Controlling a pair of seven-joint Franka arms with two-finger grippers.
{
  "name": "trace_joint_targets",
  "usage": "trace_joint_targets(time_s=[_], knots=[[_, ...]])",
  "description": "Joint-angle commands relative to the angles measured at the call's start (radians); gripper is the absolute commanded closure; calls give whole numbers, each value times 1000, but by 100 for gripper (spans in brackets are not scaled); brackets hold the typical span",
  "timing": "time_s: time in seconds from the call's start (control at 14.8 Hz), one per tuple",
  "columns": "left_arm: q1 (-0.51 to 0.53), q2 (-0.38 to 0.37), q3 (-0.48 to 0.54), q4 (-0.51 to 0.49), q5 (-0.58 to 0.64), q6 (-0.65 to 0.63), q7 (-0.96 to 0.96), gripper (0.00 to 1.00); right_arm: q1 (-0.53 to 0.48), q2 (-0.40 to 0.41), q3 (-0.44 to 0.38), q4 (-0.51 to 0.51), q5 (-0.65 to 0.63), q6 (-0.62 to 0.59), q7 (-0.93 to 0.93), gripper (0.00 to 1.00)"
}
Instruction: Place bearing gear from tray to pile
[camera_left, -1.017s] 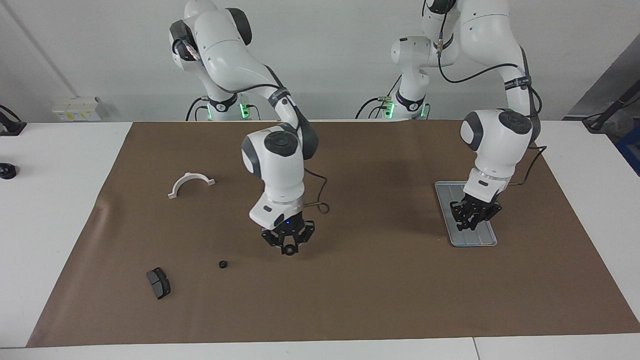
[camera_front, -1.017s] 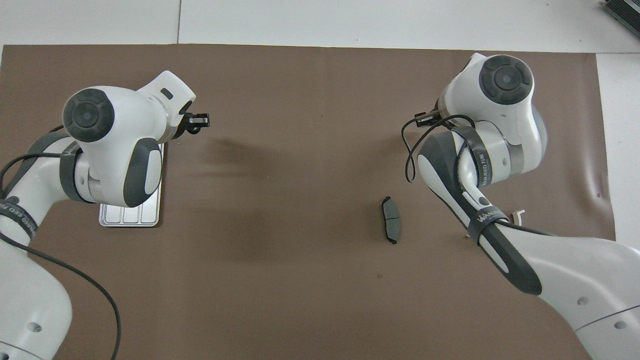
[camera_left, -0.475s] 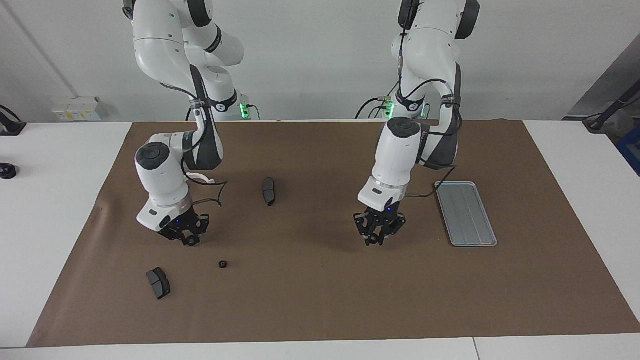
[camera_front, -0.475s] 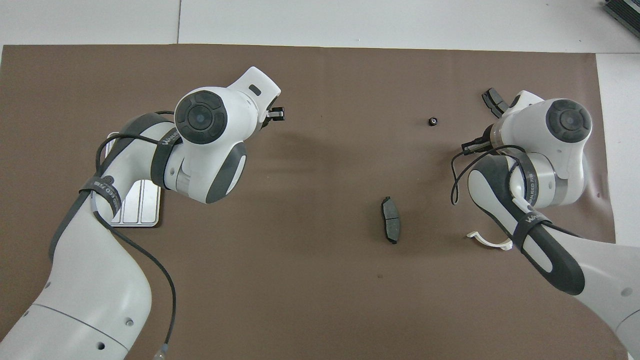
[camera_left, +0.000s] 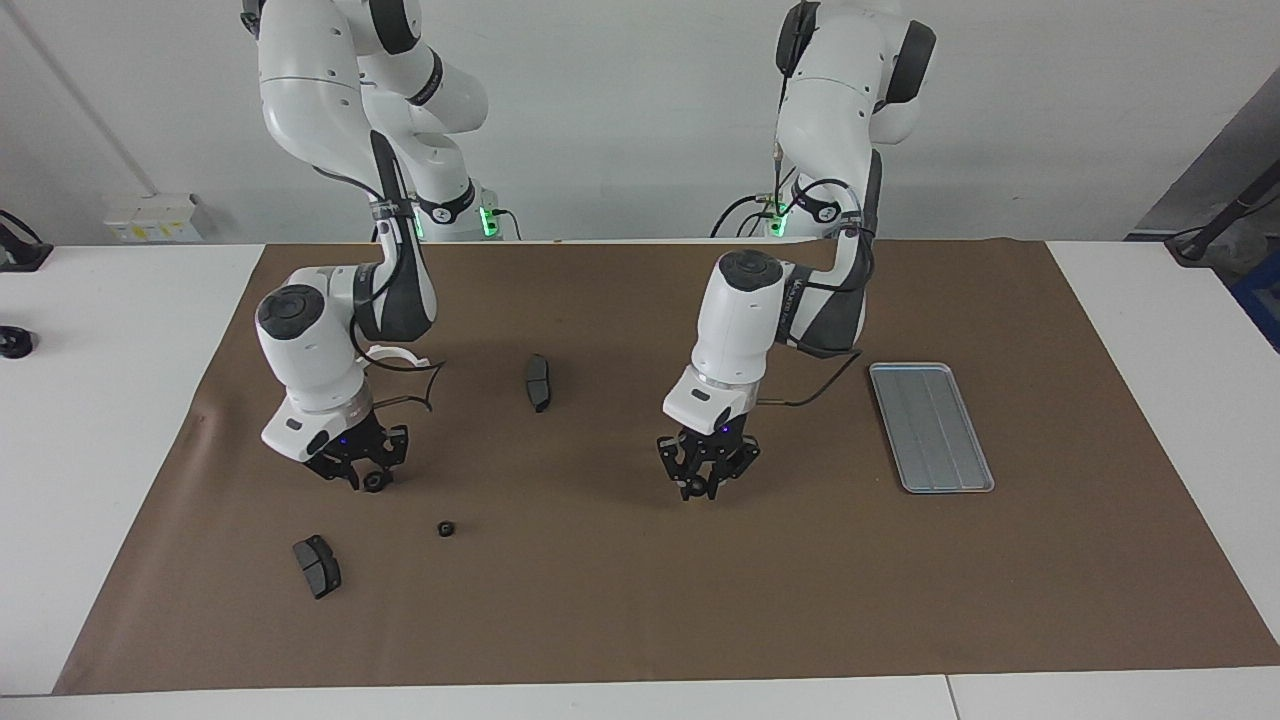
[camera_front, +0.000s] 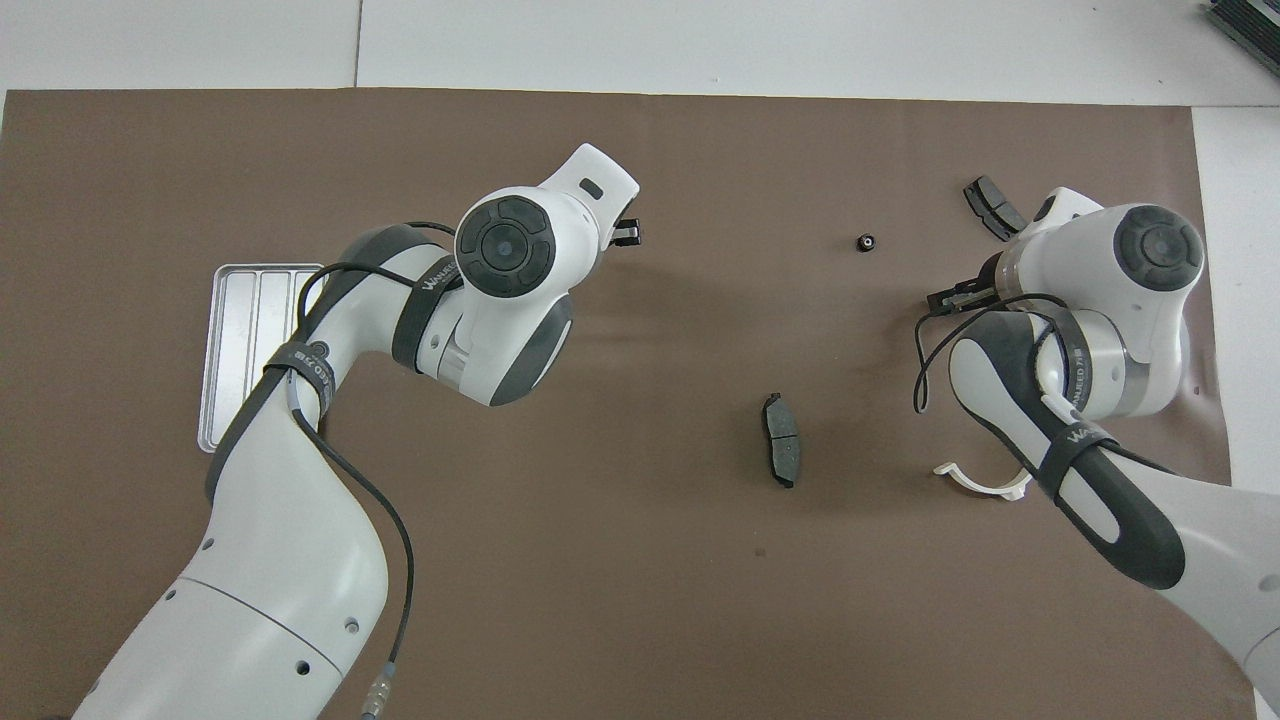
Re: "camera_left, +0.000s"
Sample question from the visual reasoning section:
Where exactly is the brown table mat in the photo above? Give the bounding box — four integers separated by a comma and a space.
52, 238, 1280, 696

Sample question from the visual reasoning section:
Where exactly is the grey metal tray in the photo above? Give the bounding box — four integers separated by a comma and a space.
868, 362, 996, 495

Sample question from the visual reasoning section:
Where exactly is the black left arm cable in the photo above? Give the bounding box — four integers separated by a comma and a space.
755, 0, 881, 408

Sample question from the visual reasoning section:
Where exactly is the black clamp bracket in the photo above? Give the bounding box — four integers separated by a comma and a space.
0, 210, 53, 273

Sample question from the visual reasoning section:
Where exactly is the white wall power strip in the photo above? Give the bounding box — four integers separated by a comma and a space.
104, 193, 203, 244

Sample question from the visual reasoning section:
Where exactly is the black stand leg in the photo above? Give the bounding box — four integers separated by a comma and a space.
1165, 160, 1280, 266

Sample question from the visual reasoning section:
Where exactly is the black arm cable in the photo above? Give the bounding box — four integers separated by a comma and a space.
310, 165, 447, 413
755, 0, 881, 408

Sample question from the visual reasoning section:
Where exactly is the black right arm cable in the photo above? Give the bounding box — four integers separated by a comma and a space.
310, 165, 447, 413

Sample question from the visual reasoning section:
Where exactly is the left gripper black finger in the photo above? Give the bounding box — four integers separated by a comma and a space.
704, 438, 762, 502
657, 433, 700, 499

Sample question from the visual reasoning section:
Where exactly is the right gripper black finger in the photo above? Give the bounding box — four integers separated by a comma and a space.
304, 453, 363, 492
374, 424, 411, 491

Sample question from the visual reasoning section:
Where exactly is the blue crate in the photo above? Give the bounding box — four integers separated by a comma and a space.
1230, 250, 1280, 351

